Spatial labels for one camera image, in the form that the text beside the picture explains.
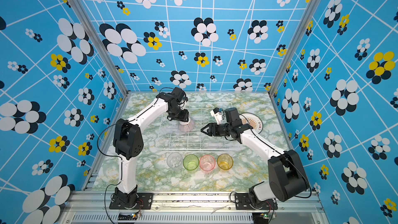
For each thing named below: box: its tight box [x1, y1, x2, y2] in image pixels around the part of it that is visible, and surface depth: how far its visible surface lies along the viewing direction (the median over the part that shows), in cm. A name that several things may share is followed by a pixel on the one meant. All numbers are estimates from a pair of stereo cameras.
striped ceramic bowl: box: [177, 117, 195, 132], surface depth 93 cm
